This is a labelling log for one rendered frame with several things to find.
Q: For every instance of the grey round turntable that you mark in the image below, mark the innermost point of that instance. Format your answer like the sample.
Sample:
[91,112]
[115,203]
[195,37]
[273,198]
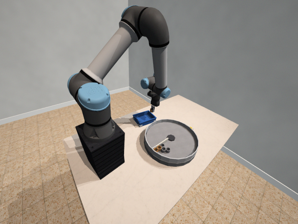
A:
[179,137]

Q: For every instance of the blue plastic crate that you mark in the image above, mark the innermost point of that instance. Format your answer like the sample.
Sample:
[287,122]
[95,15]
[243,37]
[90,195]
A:
[144,118]

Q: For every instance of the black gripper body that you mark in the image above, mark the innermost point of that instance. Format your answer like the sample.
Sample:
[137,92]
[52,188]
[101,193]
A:
[155,98]

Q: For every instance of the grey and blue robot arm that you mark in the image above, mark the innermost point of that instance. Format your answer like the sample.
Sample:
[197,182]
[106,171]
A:
[87,87]

